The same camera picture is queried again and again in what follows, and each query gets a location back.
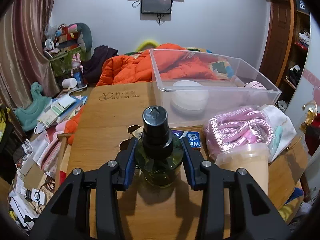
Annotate wooden wardrobe shelves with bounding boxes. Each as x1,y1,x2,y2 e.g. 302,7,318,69
276,0,311,111

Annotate wooden door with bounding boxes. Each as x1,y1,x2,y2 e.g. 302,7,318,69
260,0,294,86

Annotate stack of books and papers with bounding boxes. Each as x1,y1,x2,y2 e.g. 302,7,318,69
34,94,87,134

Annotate dark green spray bottle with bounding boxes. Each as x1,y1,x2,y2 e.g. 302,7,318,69
135,106,184,187

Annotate white round jar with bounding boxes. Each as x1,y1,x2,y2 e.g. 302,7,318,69
171,80,209,116

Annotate beige lidded plastic tub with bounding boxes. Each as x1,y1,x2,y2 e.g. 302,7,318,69
215,142,269,194

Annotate white mug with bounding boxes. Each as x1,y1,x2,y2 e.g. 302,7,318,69
62,77,77,89

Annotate small wall monitor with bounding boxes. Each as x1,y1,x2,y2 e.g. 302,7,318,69
140,0,172,14

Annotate pink striped curtain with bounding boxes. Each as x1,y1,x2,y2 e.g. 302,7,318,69
1,0,59,108

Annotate dark purple garment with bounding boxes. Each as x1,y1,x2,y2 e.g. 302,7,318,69
82,45,118,85

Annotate tan 4B eraser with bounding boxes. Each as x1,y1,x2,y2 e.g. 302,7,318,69
132,126,144,139

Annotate yellow curved pillow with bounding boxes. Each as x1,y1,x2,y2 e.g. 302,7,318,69
136,39,159,51

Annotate orange puffer jacket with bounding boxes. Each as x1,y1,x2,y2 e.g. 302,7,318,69
64,43,218,145

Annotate pink rope bundle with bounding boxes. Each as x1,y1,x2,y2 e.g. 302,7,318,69
203,106,274,160

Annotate grey plush toy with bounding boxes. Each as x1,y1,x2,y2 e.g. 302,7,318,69
68,23,93,53

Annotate teal rocking horse toy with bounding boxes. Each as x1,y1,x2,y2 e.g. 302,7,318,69
14,82,52,132

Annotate colourful patchwork blanket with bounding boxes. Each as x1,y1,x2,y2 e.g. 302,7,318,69
186,47,239,80

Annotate red velvet pouch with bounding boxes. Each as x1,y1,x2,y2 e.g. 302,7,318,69
305,119,319,156

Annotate black Fiio box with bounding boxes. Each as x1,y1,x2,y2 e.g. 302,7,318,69
296,0,310,15

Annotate clear plastic storage bin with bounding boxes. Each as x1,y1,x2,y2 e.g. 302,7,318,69
149,49,281,127

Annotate pink bunny bottle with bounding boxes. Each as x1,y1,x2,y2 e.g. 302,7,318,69
71,53,84,88

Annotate white cloth pouch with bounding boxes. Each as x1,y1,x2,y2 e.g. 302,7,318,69
261,105,297,163

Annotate green storage box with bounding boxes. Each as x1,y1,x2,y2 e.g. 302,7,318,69
49,47,87,77

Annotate blue card box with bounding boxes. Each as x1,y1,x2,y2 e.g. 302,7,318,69
172,130,201,150

